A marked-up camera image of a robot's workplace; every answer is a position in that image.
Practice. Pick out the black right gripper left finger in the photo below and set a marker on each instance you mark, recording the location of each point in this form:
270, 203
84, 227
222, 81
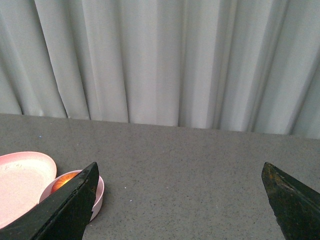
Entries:
63, 215

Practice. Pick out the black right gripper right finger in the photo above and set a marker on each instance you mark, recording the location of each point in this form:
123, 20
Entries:
295, 205

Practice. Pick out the red apple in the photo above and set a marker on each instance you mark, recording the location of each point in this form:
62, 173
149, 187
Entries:
62, 181

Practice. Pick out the pink plate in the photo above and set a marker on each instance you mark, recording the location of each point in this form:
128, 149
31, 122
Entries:
23, 178

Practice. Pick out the white curtain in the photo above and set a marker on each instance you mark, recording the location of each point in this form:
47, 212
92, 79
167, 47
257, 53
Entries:
236, 65

